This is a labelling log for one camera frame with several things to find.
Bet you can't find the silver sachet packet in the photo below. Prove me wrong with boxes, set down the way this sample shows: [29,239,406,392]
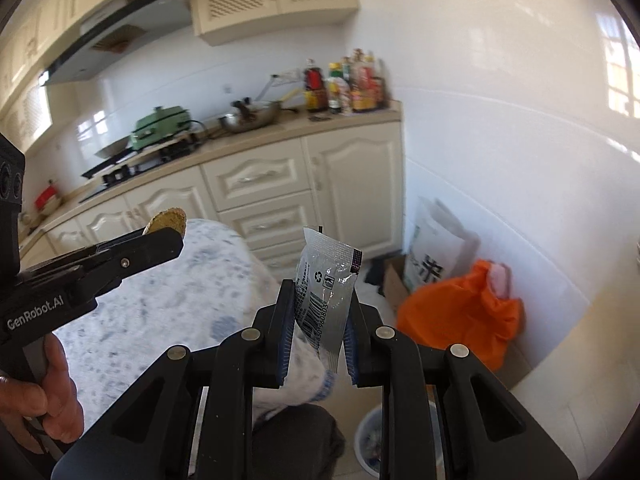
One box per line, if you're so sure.
[294,228,362,373]

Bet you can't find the orange plastic bag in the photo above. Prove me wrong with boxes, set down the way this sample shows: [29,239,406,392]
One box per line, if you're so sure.
[396,259,525,372]

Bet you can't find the lower cream cabinets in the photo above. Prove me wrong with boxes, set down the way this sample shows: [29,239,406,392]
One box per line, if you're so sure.
[21,112,404,278]

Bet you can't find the dark soy sauce bottle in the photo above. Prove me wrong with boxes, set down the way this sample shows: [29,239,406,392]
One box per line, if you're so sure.
[304,58,329,114]

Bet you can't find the black range hood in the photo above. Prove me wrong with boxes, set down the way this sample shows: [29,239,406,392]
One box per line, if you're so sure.
[39,0,192,86]

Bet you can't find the black gas stove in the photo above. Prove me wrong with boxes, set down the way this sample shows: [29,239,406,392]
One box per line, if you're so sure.
[79,132,202,204]

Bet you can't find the cardboard box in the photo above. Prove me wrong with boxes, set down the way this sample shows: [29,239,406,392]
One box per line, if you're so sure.
[383,255,409,313]

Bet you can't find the person's left hand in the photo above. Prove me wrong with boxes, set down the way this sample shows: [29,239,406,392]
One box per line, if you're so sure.
[0,334,85,454]

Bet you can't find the yellow cap oil bottle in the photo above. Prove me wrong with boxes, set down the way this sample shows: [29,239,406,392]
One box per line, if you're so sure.
[328,62,343,114]

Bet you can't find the steel wok with lid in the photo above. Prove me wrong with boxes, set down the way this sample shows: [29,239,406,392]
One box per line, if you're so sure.
[218,98,282,134]

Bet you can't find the blue trash bin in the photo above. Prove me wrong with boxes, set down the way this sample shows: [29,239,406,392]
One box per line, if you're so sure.
[354,401,446,479]

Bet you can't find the round table blue-white cloth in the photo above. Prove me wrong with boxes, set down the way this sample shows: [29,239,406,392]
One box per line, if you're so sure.
[56,219,281,425]

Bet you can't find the white rice bag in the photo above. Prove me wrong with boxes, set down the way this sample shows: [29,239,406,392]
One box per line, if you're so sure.
[402,197,480,292]

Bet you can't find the red and white bowl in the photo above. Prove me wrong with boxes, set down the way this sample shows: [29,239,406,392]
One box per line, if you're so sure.
[35,180,62,217]

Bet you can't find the green electric cooker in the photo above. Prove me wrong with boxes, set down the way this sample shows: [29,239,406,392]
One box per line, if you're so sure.
[129,106,191,151]

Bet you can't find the person's dark trouser leg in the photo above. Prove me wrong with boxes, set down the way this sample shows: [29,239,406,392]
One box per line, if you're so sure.
[252,404,346,480]

